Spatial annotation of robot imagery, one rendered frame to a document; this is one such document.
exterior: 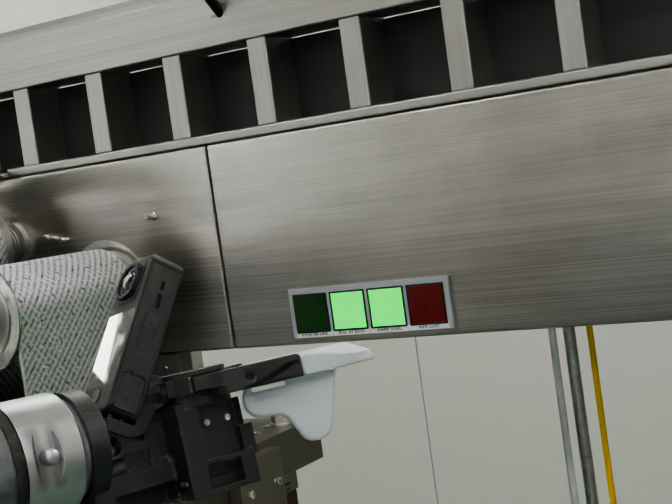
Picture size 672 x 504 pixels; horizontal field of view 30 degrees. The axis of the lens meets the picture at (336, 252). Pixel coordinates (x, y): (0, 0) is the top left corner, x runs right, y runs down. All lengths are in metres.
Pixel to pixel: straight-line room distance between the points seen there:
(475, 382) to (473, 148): 2.70
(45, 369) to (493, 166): 0.63
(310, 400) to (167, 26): 1.11
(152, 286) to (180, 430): 0.10
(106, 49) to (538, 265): 0.75
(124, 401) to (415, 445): 3.65
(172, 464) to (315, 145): 0.96
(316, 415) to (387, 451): 3.66
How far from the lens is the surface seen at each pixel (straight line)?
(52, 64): 2.02
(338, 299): 1.72
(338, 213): 1.72
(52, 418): 0.78
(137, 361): 0.82
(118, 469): 0.81
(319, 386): 0.84
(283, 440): 1.75
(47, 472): 0.77
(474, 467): 4.35
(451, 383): 4.31
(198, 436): 0.82
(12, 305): 1.64
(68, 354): 1.71
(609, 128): 1.55
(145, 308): 0.83
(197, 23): 1.84
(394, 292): 1.68
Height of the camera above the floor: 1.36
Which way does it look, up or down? 3 degrees down
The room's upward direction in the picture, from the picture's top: 8 degrees counter-clockwise
